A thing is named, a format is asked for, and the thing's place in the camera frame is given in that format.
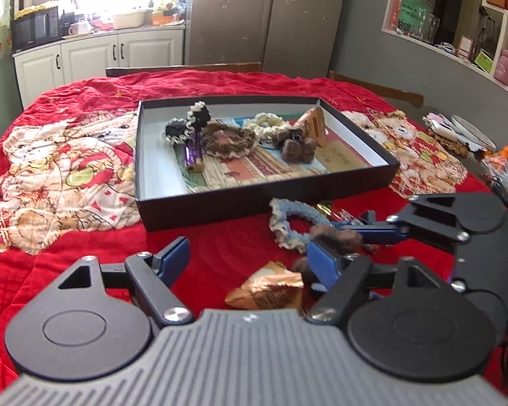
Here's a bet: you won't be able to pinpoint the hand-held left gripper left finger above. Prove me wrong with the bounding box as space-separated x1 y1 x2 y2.
58 237 194 326

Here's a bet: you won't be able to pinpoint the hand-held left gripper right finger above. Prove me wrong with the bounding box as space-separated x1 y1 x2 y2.
305 239 449 326

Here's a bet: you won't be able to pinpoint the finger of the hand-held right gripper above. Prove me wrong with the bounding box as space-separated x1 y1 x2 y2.
341 195 470 254

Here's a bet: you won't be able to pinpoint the brown knit bow hair clip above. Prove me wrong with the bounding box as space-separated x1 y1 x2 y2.
291 224 375 288
275 129 318 165

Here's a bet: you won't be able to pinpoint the blue crochet scrunchie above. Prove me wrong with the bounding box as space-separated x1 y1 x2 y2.
269 198 335 255

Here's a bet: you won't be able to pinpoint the brown pyramid snack packet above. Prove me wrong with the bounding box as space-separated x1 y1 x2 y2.
224 261 305 314
296 107 326 146

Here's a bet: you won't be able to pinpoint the black shallow box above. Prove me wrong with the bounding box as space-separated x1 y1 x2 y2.
135 95 401 232

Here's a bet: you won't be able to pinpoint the purple lighter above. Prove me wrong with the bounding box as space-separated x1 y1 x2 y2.
182 129 205 173

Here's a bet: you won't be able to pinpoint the brown crochet scrunchie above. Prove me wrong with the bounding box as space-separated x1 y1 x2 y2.
201 120 259 159

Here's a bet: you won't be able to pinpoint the black cream lace scrunchie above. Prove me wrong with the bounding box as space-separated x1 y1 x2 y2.
165 100 212 146

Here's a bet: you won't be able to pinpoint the cream crochet scrunchie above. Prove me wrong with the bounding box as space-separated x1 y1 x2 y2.
242 112 293 142

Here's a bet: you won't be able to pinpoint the woven coaster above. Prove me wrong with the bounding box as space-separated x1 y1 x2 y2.
425 129 470 157

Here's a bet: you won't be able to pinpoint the white plate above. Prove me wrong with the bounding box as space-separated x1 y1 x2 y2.
451 114 498 153

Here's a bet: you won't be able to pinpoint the white pink pouch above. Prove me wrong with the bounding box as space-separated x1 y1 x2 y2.
422 112 458 140

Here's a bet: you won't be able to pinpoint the red printed blanket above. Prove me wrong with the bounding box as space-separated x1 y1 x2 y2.
0 70 508 390

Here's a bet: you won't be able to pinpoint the dark wooden chair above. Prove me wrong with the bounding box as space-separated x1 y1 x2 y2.
328 70 425 108
105 62 263 77

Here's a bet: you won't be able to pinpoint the green card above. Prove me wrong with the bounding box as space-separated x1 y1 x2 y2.
474 48 494 72

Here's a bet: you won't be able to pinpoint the white kitchen cabinets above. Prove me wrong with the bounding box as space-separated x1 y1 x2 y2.
13 27 186 108

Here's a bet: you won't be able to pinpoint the clear drinking glasses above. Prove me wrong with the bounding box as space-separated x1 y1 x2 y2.
415 10 441 45

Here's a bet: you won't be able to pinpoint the green poster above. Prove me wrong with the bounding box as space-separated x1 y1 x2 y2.
396 0 430 37

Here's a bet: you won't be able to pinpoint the silver refrigerator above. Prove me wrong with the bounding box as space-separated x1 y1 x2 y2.
184 0 350 79

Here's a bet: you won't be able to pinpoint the orange box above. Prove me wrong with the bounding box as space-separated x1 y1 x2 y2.
150 10 181 26

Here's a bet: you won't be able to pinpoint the cream plastic tub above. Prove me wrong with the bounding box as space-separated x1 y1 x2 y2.
111 10 147 29

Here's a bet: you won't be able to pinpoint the black microwave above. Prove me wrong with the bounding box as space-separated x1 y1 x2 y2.
10 6 61 51

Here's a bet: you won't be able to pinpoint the white wall shelf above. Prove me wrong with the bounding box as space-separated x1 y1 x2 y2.
381 0 508 102

